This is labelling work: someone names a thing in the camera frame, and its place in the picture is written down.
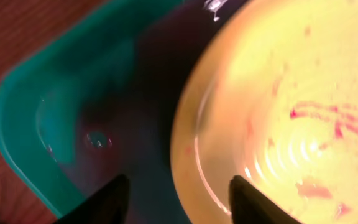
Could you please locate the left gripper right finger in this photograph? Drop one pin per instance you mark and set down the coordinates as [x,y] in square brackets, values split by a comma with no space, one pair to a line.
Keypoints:
[250,206]

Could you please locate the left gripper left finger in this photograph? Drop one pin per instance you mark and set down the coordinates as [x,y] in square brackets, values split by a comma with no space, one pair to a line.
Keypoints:
[109,205]

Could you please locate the yellow-green plate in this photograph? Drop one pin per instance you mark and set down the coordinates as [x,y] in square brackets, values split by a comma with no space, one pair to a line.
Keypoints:
[274,99]

